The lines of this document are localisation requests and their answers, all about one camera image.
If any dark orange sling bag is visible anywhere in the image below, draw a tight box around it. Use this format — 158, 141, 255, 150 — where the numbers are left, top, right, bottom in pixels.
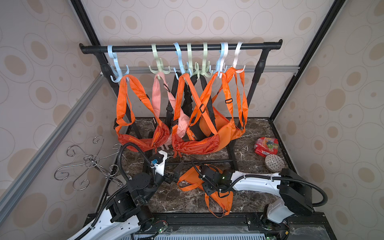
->
172, 74, 231, 155
113, 74, 171, 153

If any orange backpack bottom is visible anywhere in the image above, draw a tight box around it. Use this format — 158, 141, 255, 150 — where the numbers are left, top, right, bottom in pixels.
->
177, 167, 234, 218

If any pink sling bag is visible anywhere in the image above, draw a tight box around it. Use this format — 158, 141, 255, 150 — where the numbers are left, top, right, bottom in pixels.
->
151, 71, 191, 148

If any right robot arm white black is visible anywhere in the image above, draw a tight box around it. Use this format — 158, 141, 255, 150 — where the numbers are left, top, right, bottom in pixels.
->
194, 165, 314, 224

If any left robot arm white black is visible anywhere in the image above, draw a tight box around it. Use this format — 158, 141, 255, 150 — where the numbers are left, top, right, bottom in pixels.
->
70, 162, 184, 240

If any light blue hook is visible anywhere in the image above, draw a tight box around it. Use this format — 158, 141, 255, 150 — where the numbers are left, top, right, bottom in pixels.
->
107, 45, 130, 83
215, 43, 227, 76
174, 43, 186, 75

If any light green hook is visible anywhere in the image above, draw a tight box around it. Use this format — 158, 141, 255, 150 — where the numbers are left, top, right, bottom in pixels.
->
187, 43, 199, 77
149, 44, 171, 75
198, 43, 213, 78

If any red snack packet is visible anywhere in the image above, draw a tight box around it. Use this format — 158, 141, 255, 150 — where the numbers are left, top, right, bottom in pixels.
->
254, 137, 279, 158

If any patterned round ball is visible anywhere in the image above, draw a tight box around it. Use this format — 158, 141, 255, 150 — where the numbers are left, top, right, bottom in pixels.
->
265, 154, 285, 173

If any chrome jewelry stand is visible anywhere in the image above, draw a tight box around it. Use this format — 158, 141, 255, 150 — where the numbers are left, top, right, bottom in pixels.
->
54, 135, 123, 192

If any dark grey clothes rack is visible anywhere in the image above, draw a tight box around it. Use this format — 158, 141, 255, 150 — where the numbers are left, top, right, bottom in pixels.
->
79, 39, 283, 170

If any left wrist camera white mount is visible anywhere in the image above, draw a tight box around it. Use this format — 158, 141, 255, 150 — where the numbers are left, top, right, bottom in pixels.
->
150, 151, 168, 176

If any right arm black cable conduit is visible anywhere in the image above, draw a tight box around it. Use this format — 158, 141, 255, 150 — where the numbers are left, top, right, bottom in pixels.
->
190, 158, 329, 208

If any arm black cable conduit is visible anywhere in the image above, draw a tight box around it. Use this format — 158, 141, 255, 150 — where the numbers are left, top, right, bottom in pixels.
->
73, 142, 157, 240
190, 158, 329, 208

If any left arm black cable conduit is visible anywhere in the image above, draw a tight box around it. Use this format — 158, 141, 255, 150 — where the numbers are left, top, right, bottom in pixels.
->
73, 142, 157, 240

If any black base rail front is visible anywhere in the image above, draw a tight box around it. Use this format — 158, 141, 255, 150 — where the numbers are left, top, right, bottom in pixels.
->
71, 210, 336, 240

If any aluminium rail left wall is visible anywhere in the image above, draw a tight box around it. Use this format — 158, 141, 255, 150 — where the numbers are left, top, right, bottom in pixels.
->
1, 75, 105, 224

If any black corner frame post left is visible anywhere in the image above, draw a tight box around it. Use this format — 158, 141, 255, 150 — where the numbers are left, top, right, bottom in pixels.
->
69, 0, 135, 122

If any black corner frame post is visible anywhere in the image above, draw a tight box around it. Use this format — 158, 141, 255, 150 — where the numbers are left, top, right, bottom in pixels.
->
269, 0, 347, 122
69, 0, 135, 122

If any black corner frame post right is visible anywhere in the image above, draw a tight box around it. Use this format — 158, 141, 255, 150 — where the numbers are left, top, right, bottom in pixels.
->
269, 0, 347, 122

